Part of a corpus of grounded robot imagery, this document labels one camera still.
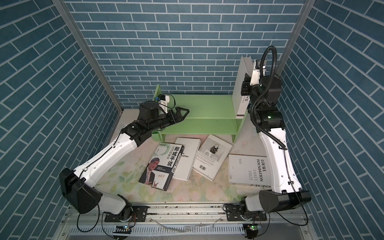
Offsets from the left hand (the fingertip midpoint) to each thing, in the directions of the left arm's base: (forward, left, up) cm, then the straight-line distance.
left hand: (185, 113), depth 72 cm
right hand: (+6, -28, +19) cm, 34 cm away
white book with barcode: (-6, -16, -30) cm, 35 cm away
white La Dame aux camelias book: (-13, +1, -29) cm, 32 cm away
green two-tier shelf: (+6, -13, -8) cm, 16 cm away
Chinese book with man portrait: (-15, +14, -29) cm, 35 cm away
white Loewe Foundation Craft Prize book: (-16, -36, -30) cm, 50 cm away
